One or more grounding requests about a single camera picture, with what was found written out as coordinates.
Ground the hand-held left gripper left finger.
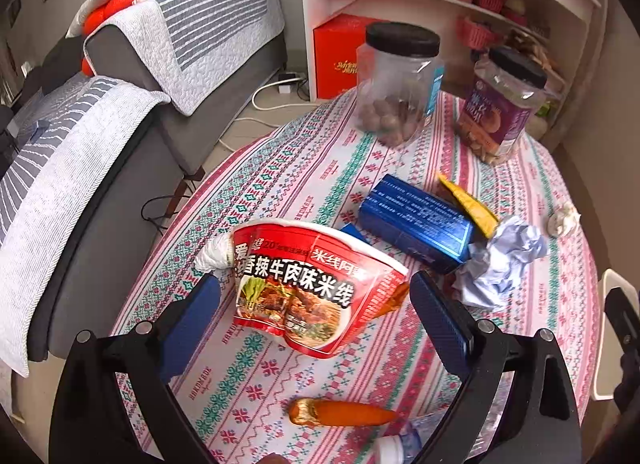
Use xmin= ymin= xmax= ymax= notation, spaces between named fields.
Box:
xmin=48 ymin=271 xmax=223 ymax=464

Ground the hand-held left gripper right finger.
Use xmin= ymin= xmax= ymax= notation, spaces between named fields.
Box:
xmin=409 ymin=269 xmax=586 ymax=464

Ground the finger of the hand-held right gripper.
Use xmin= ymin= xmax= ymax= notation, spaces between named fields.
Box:
xmin=604 ymin=286 xmax=640 ymax=425

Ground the white trash bin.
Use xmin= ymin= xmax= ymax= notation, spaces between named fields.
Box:
xmin=592 ymin=268 xmax=623 ymax=401

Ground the twisted white tissue wad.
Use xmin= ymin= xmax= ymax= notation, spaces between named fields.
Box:
xmin=192 ymin=234 xmax=236 ymax=275

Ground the pale blue paper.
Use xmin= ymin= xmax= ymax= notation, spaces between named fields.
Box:
xmin=452 ymin=216 xmax=550 ymax=309

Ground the blue carton box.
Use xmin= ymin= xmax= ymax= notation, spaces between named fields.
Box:
xmin=357 ymin=174 xmax=476 ymax=276

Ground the white tissue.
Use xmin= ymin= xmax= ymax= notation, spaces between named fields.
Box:
xmin=547 ymin=204 xmax=582 ymax=239

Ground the red instant noodle bowl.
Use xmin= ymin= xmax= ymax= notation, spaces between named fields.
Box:
xmin=231 ymin=218 xmax=411 ymax=360

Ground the yellow wrapper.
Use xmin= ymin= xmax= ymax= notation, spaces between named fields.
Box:
xmin=435 ymin=171 xmax=501 ymax=240

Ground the blue printed snack box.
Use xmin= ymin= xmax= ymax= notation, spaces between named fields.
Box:
xmin=341 ymin=223 xmax=373 ymax=247

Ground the clear plastic bottle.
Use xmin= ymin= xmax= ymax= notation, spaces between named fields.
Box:
xmin=375 ymin=411 xmax=466 ymax=464

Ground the orange sausage wrapper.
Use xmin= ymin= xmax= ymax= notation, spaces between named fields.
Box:
xmin=289 ymin=396 xmax=401 ymax=429

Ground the grey sofa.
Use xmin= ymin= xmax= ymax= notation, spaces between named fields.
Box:
xmin=0 ymin=0 xmax=288 ymax=362

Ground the patterned tablecloth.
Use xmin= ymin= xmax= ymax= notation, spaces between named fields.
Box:
xmin=110 ymin=89 xmax=601 ymax=464

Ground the grey white woven sofa cover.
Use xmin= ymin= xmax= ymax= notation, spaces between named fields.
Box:
xmin=0 ymin=75 xmax=171 ymax=377

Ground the clear jar purple label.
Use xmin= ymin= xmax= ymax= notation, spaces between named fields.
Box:
xmin=454 ymin=46 xmax=548 ymax=166

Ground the white power strip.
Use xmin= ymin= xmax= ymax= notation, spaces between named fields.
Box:
xmin=277 ymin=73 xmax=306 ymax=95

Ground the clear jar blue label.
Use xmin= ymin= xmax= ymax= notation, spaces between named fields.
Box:
xmin=354 ymin=22 xmax=445 ymax=147

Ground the quilted striped sofa cover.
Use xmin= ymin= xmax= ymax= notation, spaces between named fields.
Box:
xmin=82 ymin=0 xmax=286 ymax=117

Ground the red cardboard box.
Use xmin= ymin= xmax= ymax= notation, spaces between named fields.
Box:
xmin=313 ymin=14 xmax=391 ymax=100

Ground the orange cushion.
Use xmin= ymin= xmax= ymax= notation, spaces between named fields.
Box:
xmin=80 ymin=0 xmax=166 ymax=75

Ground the black cable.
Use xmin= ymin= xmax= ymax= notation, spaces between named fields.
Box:
xmin=141 ymin=194 xmax=176 ymax=235

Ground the white cable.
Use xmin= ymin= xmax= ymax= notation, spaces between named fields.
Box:
xmin=251 ymin=81 xmax=321 ymax=112

